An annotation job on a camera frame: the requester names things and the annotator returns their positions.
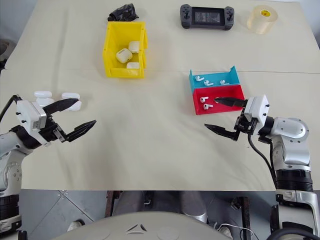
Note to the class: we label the grey rounded robot torso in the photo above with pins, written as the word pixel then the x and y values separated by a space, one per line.
pixel 112 227

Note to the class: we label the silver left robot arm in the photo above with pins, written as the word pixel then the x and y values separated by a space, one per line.
pixel 10 150

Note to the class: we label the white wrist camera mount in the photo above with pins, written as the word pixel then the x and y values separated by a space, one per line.
pixel 257 110
pixel 27 113

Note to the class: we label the dark grey round object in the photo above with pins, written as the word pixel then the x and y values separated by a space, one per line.
pixel 5 52

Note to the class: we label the black handheld game console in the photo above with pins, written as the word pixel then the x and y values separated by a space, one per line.
pixel 207 16

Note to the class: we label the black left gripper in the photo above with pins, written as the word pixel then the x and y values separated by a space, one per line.
pixel 51 131

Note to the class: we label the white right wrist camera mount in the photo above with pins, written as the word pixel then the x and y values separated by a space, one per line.
pixel 257 110

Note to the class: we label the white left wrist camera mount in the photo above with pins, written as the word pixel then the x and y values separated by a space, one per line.
pixel 27 113

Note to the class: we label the yellow plastic bin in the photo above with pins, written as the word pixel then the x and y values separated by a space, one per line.
pixel 110 50

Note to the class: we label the red plastic tray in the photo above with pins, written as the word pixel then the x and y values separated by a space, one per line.
pixel 225 110

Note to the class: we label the crumpled black plastic bag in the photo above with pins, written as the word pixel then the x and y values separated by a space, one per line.
pixel 123 12

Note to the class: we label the grey cylindrical robot leg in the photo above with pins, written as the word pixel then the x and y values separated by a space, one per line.
pixel 192 205

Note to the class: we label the rusty metal table leg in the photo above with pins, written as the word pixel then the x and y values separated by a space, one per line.
pixel 111 205
pixel 243 217

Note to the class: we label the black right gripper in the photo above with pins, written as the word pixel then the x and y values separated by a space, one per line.
pixel 243 125

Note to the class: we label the blue plastic tray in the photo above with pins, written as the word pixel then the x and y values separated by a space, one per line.
pixel 215 77

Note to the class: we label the clear adhesive tape roll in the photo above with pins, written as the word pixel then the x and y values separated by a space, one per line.
pixel 262 22

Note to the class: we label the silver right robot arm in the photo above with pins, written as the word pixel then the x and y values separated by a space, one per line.
pixel 292 140

